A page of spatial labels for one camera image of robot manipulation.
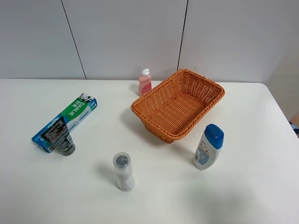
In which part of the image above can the white blue-capped shampoo bottle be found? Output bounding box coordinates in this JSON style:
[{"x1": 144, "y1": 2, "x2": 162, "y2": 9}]
[{"x1": 193, "y1": 124, "x2": 224, "y2": 171}]

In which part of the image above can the pink lotion bottle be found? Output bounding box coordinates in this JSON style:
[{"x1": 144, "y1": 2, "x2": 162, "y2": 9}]
[{"x1": 138, "y1": 69, "x2": 152, "y2": 97}]

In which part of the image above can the clear white plastic bottle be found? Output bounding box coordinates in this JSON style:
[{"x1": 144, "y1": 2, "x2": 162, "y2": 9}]
[{"x1": 113, "y1": 152, "x2": 135, "y2": 192}]

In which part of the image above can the green blue toothpaste box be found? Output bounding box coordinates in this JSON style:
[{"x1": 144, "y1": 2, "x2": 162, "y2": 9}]
[{"x1": 31, "y1": 93, "x2": 97, "y2": 153}]

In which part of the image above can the black squeeze tube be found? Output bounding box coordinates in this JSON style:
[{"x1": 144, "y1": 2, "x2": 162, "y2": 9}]
[{"x1": 41, "y1": 117, "x2": 76, "y2": 156}]

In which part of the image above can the orange wicker basket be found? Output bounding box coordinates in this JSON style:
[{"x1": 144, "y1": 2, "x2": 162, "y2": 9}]
[{"x1": 131, "y1": 69, "x2": 225, "y2": 144}]

